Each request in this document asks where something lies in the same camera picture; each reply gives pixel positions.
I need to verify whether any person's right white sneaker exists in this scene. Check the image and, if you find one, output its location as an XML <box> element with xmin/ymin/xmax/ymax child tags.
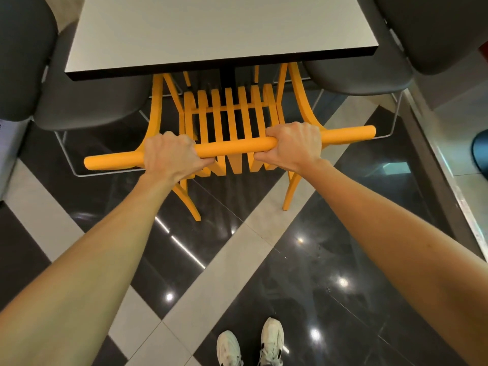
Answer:
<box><xmin>258</xmin><ymin>317</ymin><xmax>285</xmax><ymax>366</ymax></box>

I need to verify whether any person's left hand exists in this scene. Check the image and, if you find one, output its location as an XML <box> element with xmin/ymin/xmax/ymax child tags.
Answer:
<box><xmin>143</xmin><ymin>131</ymin><xmax>216</xmax><ymax>186</ymax></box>

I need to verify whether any person's left forearm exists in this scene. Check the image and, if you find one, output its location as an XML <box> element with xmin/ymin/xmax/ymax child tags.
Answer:
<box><xmin>0</xmin><ymin>173</ymin><xmax>182</xmax><ymax>366</ymax></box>

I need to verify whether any person's right hand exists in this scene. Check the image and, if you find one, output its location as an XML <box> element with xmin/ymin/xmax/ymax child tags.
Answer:
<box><xmin>253</xmin><ymin>122</ymin><xmax>325</xmax><ymax>176</ymax></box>

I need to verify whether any black table pedestal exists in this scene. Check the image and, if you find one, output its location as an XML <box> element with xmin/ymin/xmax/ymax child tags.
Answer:
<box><xmin>219</xmin><ymin>66</ymin><xmax>237</xmax><ymax>91</ymax></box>

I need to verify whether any dark blue round object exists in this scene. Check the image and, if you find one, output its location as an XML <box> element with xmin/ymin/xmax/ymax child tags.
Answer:
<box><xmin>471</xmin><ymin>129</ymin><xmax>488</xmax><ymax>180</ymax></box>

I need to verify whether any person's right forearm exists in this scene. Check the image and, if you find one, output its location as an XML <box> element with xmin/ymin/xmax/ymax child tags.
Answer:
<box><xmin>300</xmin><ymin>159</ymin><xmax>488</xmax><ymax>366</ymax></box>

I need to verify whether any person's left white sneaker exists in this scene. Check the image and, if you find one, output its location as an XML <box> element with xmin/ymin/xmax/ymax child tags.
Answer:
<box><xmin>216</xmin><ymin>330</ymin><xmax>245</xmax><ymax>366</ymax></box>

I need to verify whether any orange wooden slatted chair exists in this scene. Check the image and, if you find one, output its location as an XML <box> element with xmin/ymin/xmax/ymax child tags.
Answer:
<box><xmin>84</xmin><ymin>63</ymin><xmax>377</xmax><ymax>222</ymax></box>

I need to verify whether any person's white sneaker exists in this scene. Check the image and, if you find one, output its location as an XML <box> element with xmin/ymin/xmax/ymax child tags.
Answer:
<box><xmin>258</xmin><ymin>317</ymin><xmax>285</xmax><ymax>366</ymax></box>
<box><xmin>216</xmin><ymin>330</ymin><xmax>245</xmax><ymax>366</ymax></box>

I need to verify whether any black cushioned wire-frame chair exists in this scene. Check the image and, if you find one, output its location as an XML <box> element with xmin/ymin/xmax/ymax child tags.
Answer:
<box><xmin>0</xmin><ymin>0</ymin><xmax>154</xmax><ymax>178</ymax></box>
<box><xmin>303</xmin><ymin>0</ymin><xmax>488</xmax><ymax>140</ymax></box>

